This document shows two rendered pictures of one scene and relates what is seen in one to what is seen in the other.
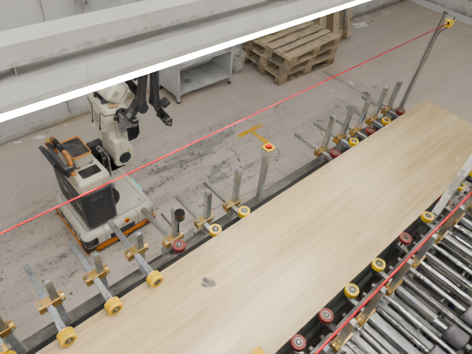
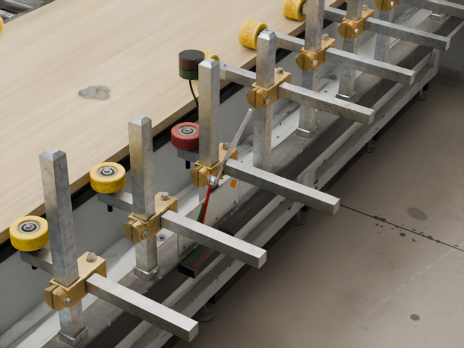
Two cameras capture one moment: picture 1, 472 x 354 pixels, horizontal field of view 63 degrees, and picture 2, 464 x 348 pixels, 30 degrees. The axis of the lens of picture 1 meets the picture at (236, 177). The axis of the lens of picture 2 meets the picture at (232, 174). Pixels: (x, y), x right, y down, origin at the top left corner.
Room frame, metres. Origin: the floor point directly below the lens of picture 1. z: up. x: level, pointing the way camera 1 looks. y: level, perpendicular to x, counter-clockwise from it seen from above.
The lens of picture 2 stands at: (3.14, 0.06, 2.00)
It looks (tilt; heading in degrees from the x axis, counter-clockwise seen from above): 34 degrees down; 169
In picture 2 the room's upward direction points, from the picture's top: 1 degrees clockwise
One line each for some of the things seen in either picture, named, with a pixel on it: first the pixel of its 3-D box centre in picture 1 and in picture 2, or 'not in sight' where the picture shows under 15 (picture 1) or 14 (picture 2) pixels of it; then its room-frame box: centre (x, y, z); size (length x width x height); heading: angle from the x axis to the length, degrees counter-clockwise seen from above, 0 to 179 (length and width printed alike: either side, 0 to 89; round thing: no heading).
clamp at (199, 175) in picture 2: (173, 239); (213, 165); (1.42, 0.34, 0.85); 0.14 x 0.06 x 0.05; 137
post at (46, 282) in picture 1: (57, 303); (351, 39); (0.89, 0.84, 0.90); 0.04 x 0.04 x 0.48; 47
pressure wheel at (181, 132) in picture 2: (179, 249); (187, 148); (1.34, 0.29, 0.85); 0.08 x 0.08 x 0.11
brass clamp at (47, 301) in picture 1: (50, 301); (355, 23); (0.87, 0.86, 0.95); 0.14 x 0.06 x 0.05; 137
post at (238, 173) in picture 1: (235, 194); (63, 253); (1.80, -0.01, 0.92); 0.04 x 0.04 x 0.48; 47
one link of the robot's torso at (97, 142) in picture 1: (109, 152); not in sight; (2.31, 1.06, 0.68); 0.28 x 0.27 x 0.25; 47
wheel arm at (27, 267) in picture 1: (45, 299); (368, 23); (0.88, 0.89, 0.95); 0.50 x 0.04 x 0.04; 47
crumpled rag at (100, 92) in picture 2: (208, 282); (94, 89); (1.11, 0.08, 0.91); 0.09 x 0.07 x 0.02; 74
